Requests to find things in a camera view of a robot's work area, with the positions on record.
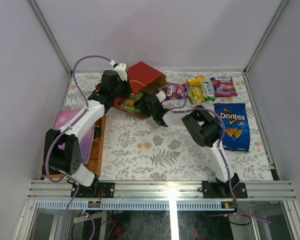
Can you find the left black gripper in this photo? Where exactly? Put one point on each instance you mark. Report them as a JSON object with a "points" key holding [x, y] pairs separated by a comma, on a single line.
{"points": [[123, 90]]}

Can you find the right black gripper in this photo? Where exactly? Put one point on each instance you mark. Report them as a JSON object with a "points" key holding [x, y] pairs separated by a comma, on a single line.
{"points": [[139, 103]]}

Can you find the yellow green candy bag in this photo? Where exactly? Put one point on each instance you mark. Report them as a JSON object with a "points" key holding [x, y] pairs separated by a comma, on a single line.
{"points": [[128, 104]]}

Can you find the red paper bag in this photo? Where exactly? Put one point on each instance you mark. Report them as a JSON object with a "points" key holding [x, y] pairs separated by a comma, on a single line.
{"points": [[144, 78]]}

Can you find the purple candy bag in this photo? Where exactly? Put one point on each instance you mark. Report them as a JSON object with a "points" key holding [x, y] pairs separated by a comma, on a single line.
{"points": [[176, 91], [223, 87]]}

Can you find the yellow snack bag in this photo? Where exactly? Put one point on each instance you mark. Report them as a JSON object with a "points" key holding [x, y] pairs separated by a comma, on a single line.
{"points": [[197, 81]]}

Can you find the blue silver chips bag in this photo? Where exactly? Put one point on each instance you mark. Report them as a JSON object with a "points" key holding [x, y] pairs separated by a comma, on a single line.
{"points": [[237, 130]]}

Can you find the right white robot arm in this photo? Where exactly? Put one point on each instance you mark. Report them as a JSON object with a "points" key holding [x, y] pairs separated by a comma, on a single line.
{"points": [[205, 127]]}

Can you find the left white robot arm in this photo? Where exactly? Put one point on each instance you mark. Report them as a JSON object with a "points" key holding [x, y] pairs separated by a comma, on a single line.
{"points": [[62, 146]]}

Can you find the purple pink cloth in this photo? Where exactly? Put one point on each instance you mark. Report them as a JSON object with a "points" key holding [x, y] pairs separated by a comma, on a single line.
{"points": [[86, 142]]}

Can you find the wooden tray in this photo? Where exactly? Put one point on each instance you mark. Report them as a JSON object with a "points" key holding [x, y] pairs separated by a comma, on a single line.
{"points": [[95, 160]]}

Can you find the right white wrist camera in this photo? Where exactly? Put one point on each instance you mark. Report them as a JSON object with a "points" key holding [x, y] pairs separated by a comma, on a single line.
{"points": [[161, 95]]}

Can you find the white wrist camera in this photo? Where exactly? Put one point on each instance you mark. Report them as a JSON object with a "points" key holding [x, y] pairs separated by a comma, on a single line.
{"points": [[161, 95], [121, 69]]}

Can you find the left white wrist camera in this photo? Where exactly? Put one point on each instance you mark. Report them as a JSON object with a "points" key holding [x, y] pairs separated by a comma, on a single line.
{"points": [[121, 69]]}

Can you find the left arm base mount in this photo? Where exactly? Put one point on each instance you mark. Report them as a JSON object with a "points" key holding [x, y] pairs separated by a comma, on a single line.
{"points": [[101, 190]]}

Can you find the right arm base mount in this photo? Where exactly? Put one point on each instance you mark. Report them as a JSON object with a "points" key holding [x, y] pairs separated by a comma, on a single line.
{"points": [[221, 190]]}

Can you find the aluminium front rail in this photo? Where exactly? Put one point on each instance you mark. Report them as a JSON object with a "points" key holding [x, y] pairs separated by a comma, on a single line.
{"points": [[273, 190]]}

